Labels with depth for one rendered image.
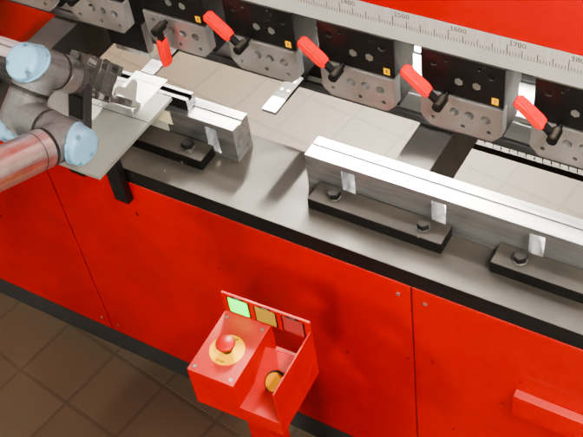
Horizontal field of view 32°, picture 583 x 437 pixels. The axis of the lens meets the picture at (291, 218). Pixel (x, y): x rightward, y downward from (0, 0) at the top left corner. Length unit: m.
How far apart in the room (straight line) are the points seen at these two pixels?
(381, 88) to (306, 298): 0.60
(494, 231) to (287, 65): 0.50
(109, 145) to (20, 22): 1.14
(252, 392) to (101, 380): 1.04
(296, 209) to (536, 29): 0.72
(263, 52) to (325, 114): 1.71
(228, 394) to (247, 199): 0.42
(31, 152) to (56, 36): 0.90
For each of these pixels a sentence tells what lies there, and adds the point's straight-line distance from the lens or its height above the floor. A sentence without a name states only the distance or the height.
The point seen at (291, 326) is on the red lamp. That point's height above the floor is 0.81.
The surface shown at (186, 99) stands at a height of 1.00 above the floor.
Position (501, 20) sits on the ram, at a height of 1.43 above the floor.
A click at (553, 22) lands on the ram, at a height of 1.45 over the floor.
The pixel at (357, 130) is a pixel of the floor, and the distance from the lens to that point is 3.53.
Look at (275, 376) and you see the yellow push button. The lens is 2.03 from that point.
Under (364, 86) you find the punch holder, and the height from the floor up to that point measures 1.21.
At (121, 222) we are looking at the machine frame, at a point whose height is 0.66.
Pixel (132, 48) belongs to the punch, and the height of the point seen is 1.10.
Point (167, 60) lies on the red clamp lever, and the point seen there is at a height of 1.17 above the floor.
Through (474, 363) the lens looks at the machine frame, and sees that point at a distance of 2.12.
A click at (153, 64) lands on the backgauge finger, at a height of 1.01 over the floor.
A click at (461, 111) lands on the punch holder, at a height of 1.23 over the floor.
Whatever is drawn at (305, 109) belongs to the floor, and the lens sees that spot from 3.63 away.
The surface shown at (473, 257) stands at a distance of 2.00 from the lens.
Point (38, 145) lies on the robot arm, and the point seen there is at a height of 1.24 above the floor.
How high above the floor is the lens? 2.42
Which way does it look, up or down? 48 degrees down
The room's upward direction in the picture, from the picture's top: 10 degrees counter-clockwise
